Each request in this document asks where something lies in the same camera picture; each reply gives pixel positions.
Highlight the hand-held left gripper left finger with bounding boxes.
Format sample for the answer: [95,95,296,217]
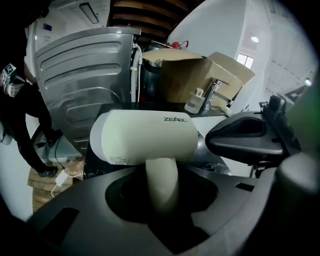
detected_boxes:
[24,166,176,256]

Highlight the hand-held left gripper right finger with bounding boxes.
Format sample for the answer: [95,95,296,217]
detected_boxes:
[174,153,316,256]

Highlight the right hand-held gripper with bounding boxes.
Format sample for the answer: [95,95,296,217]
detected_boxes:
[205,94,303,166]

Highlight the cream white hair dryer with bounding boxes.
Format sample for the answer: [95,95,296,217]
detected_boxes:
[89,109,199,216]

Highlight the chrome faucet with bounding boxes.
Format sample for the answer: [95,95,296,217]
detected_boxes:
[201,77,235,111]

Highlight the small glass jar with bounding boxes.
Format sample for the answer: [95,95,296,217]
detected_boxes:
[184,87,206,115]

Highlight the brown wooden pallet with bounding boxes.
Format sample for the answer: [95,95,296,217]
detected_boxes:
[26,156,85,213]

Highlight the large cardboard box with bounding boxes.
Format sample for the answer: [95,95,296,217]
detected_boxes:
[141,48,256,106]

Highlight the dark grey washing machine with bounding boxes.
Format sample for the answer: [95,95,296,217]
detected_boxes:
[33,26,142,156]

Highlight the white power adapter with cable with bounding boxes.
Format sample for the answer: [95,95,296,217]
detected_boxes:
[51,172,83,198]

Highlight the black cable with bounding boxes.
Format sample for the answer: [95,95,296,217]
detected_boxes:
[54,137,66,171]

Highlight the white drain hose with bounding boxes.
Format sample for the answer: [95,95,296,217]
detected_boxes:
[131,43,143,102]

